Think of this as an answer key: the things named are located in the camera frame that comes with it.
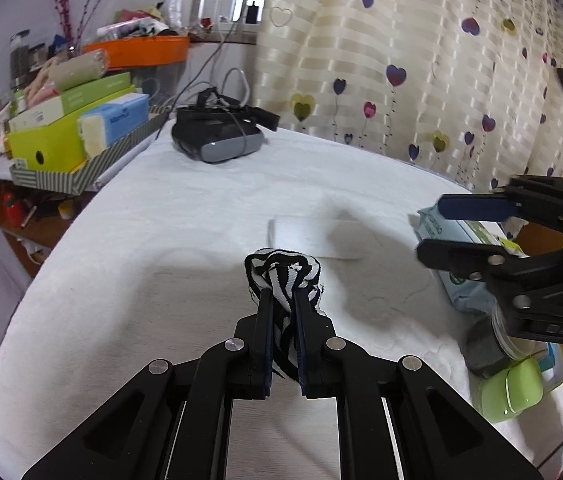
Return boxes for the striped cardboard tray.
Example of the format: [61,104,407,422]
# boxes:
[9,110,170,195]

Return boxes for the small striped sock ball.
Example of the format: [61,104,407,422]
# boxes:
[244,247,326,383]

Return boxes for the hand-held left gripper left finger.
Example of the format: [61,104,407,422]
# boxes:
[22,287,275,480]

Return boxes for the tall glass jar black lid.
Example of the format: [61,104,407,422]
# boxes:
[9,30,31,88]

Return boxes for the heart print curtain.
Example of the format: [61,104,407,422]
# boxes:
[252,0,563,196]

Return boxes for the green glass cream jar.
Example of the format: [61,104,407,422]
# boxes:
[476,357,545,423]

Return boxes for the black cable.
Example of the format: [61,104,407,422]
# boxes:
[176,22,242,111]

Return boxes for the orange tray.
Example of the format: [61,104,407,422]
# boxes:
[83,35,191,69]

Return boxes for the pile of small packets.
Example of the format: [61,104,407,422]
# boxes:
[96,0,192,41]

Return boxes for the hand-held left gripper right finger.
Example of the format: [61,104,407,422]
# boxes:
[294,290,545,480]

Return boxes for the red berry branches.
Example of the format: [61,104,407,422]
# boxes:
[46,0,132,48]

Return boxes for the beige roll in plastic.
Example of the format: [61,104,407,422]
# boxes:
[48,51,111,88]

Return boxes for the lime green file box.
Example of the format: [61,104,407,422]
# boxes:
[9,110,95,173]

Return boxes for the brown side table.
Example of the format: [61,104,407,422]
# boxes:
[0,160,97,276]

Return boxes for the black and grey headset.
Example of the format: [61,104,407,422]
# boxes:
[170,87,281,163]

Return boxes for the wet wipes packet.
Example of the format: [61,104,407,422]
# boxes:
[409,205,527,313]

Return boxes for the blue tissue pack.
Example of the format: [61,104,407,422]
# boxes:
[78,92,151,156]

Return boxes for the red plastic bottle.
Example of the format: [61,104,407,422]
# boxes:
[2,191,26,230]

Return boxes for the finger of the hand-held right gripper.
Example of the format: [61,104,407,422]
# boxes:
[439,176,563,233]
[416,239,563,286]

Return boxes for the white cable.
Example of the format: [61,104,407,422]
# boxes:
[222,67,251,108]

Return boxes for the white and green flat box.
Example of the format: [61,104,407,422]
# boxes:
[9,72,137,133]

